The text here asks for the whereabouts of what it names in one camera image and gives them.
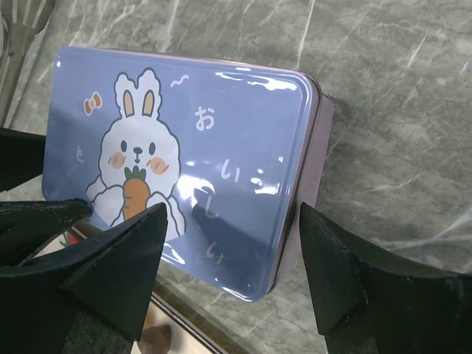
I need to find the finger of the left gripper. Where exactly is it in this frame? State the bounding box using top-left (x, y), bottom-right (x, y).
top-left (0, 128), bottom-right (46, 192)
top-left (1, 199), bottom-right (91, 266)

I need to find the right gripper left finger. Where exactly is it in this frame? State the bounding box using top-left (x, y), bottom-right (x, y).
top-left (1, 204), bottom-right (167, 353)

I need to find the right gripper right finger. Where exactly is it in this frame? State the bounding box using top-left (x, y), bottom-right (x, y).
top-left (299, 204), bottom-right (471, 353)

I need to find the silver rectangular tin box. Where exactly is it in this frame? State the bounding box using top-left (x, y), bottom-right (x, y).
top-left (270, 94), bottom-right (334, 290)

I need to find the silver tin lid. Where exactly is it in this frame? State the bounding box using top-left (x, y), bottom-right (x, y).
top-left (41, 46), bottom-right (323, 302)

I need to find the white strawberry pattern tray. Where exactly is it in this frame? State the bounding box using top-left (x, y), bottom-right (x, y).
top-left (58, 221), bottom-right (244, 354)

